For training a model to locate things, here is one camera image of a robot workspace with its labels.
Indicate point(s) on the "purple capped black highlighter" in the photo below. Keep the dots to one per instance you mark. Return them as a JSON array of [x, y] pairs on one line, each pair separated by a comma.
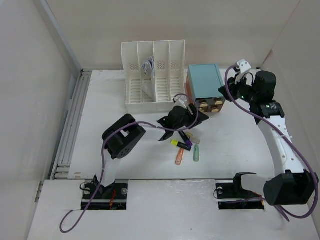
[[185, 138]]

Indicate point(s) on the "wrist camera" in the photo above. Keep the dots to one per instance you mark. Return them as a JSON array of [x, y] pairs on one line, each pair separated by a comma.
[[181, 101], [243, 67]]

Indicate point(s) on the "yellow capped black highlighter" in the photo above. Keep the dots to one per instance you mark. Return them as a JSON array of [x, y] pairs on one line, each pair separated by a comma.
[[180, 145]]

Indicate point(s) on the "teal drawer box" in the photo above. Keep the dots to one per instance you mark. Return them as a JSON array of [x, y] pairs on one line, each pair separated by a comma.
[[202, 84]]

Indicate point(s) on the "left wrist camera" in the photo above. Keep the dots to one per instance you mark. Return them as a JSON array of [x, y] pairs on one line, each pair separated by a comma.
[[181, 101]]

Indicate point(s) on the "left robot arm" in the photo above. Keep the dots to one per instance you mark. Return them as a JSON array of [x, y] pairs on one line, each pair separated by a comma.
[[120, 139]]

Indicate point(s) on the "aluminium rail frame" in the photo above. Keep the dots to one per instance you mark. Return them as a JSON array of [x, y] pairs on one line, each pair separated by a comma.
[[62, 159]]

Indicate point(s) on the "white file organizer rack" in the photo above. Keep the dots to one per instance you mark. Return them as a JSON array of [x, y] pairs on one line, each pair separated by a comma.
[[169, 64]]

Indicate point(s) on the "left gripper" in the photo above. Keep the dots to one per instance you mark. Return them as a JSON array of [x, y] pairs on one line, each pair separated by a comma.
[[191, 118]]

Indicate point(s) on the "green highlighter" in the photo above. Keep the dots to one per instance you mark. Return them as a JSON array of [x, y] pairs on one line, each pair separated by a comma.
[[196, 153]]

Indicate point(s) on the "white Canon manual booklet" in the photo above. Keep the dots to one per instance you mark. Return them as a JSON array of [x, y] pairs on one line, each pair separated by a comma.
[[149, 87]]

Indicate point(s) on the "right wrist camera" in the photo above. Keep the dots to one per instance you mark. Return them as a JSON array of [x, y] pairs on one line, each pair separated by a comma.
[[243, 67]]

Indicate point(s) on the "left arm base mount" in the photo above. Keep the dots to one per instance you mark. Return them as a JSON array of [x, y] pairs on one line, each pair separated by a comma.
[[110, 198]]

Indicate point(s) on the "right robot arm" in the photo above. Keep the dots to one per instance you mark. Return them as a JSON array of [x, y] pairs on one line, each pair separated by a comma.
[[294, 182]]

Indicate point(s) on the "drawer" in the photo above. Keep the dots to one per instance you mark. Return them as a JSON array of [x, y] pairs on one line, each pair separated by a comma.
[[217, 101]]

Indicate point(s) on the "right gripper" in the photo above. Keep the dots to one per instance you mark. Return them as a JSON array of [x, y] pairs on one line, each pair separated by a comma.
[[233, 86]]

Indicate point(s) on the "white eraser stick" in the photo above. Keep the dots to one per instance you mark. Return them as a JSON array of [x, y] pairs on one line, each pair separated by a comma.
[[195, 140]]

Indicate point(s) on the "orange highlighter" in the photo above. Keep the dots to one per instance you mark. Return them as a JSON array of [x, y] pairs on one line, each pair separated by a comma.
[[179, 157]]

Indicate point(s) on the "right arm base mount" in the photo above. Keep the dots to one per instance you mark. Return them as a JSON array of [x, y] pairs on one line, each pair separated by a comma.
[[231, 195]]

